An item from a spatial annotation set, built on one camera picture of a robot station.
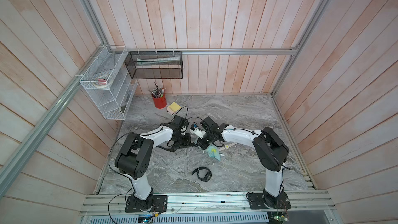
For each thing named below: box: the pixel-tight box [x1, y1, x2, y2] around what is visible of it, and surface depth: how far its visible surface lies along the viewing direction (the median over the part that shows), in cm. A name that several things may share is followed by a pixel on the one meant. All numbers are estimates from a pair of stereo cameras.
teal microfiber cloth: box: [204, 143, 221, 162], surface depth 88 cm
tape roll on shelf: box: [93, 74, 113, 89], surface depth 76 cm
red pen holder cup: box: [151, 92, 167, 109], surface depth 110 cm
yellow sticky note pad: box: [168, 101, 182, 112], surface depth 117 cm
